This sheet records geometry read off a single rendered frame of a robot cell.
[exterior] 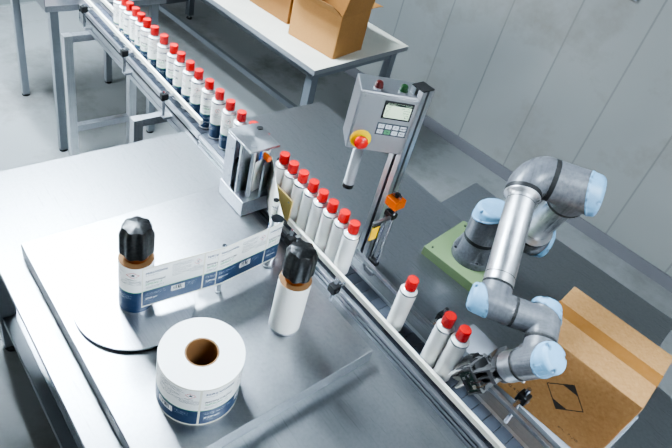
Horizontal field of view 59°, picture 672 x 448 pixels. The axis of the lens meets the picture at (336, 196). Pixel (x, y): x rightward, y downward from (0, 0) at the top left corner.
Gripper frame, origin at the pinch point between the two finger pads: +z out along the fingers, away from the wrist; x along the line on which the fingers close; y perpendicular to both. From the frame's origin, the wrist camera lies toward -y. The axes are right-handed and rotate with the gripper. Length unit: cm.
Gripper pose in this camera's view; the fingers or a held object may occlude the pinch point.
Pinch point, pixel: (457, 374)
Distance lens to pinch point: 170.4
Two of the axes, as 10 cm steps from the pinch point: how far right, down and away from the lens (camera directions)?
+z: -4.9, 3.6, 7.9
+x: 4.2, 8.9, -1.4
